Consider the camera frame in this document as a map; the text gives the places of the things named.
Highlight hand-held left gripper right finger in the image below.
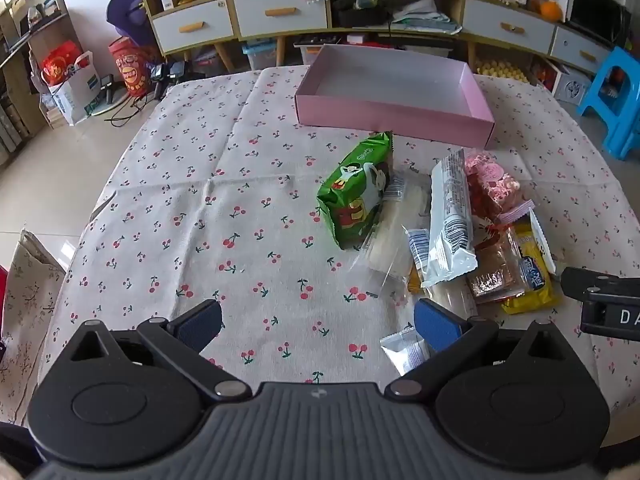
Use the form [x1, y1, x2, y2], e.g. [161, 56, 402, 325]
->
[387, 298, 571, 403]

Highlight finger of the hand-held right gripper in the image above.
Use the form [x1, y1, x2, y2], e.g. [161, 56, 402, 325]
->
[560, 267, 640, 306]

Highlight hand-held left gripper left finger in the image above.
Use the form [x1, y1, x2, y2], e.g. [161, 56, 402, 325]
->
[70, 299, 251, 403]

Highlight white blue bread packet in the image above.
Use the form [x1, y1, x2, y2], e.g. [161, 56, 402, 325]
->
[406, 229, 476, 322]

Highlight small white snack packet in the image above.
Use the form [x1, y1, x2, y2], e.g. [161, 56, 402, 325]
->
[379, 325, 432, 377]

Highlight yellow chip packet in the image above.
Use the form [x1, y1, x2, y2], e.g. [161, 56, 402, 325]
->
[500, 210, 558, 316]

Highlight clear brown wafer packet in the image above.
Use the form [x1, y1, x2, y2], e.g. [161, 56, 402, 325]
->
[467, 232, 528, 306]

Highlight red white snack packet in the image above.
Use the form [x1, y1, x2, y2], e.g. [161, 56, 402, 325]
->
[472, 210, 516, 252]

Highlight clear rice cracker packet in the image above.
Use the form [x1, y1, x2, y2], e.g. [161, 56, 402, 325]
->
[367, 167, 433, 286]

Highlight long white snack packet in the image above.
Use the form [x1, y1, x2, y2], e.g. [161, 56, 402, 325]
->
[420, 149, 478, 288]

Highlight pink nougat packet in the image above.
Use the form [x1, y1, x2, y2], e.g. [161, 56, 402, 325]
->
[465, 149, 535, 223]

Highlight green snack packet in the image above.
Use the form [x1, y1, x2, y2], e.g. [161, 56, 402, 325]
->
[316, 131, 395, 252]

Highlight pink cardboard box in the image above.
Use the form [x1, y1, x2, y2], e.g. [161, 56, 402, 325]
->
[294, 44, 496, 151]

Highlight cherry print tablecloth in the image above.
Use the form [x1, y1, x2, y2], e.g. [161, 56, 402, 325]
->
[37, 64, 631, 426]

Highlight beige branch print cloth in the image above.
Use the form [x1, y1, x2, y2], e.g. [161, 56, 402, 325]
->
[0, 230, 66, 426]

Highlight blue plastic stool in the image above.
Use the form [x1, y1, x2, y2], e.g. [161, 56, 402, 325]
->
[577, 46, 640, 161]

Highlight white printed box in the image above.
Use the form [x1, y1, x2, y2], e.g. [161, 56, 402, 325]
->
[552, 60, 593, 103]

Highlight tray of yellow balls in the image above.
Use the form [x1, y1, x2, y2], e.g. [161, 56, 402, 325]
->
[472, 55, 531, 83]

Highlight white cabinet drawer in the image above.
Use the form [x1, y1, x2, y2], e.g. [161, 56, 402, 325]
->
[550, 25, 613, 75]
[151, 0, 236, 55]
[232, 0, 331, 38]
[462, 0, 558, 56]

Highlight black device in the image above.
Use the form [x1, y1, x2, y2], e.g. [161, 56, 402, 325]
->
[150, 60, 188, 98]

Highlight white paper bag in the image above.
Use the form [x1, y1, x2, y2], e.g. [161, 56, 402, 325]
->
[50, 50, 103, 126]

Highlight red round lantern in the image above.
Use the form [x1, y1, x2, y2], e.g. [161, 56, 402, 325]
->
[109, 37, 158, 98]

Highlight black microwave oven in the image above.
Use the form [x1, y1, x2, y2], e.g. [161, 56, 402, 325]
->
[567, 0, 633, 46]

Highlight clear storage bin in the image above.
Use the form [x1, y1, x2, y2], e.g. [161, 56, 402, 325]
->
[292, 35, 351, 66]
[242, 40, 278, 71]

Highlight wooden cabinet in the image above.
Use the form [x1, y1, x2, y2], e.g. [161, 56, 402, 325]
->
[131, 0, 621, 76]

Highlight red gift bag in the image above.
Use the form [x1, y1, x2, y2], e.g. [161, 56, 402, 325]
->
[40, 42, 83, 86]

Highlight stack of papers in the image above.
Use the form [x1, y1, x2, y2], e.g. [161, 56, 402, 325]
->
[392, 0, 463, 36]

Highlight purple chair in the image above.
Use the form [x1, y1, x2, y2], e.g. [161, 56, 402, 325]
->
[107, 0, 156, 48]

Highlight black bag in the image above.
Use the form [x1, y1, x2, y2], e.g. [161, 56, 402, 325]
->
[330, 0, 388, 28]

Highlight wooden bookshelf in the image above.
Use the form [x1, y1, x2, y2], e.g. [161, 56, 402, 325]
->
[0, 0, 71, 161]

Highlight black cables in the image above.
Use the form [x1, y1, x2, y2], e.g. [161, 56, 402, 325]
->
[102, 95, 151, 128]

